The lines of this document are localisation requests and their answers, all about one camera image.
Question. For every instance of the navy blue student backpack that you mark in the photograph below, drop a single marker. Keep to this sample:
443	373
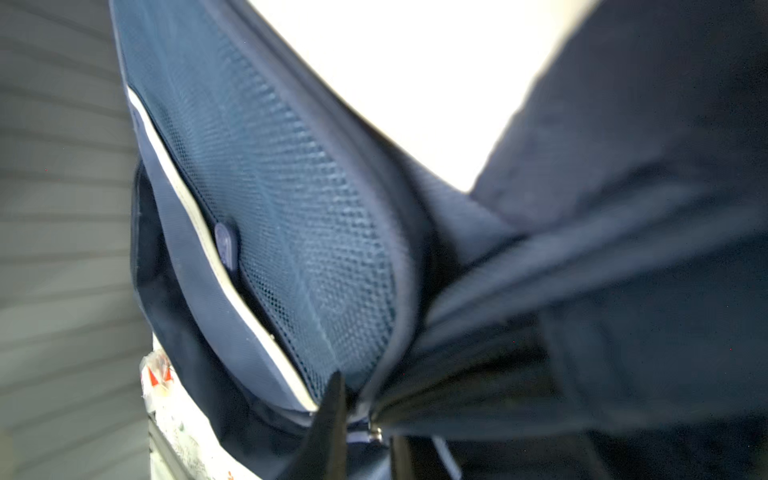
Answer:
595	308

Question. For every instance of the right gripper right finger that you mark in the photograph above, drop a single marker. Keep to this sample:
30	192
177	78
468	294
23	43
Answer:
416	458

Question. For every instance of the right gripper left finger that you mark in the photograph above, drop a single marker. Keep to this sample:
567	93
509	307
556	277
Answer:
323	452

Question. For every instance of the red card box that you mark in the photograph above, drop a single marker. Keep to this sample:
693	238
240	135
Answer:
156	379

